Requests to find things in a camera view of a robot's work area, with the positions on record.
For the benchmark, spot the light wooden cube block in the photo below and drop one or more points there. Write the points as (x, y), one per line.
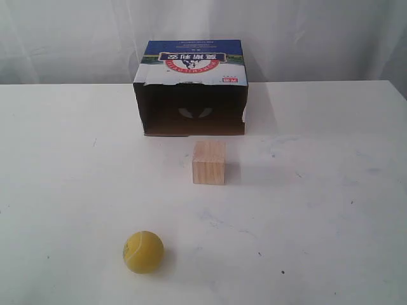
(209, 162)

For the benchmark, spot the blue white cardboard box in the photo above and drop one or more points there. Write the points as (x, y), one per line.
(192, 87)

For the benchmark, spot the yellow tennis ball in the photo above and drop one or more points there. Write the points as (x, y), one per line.
(143, 252)

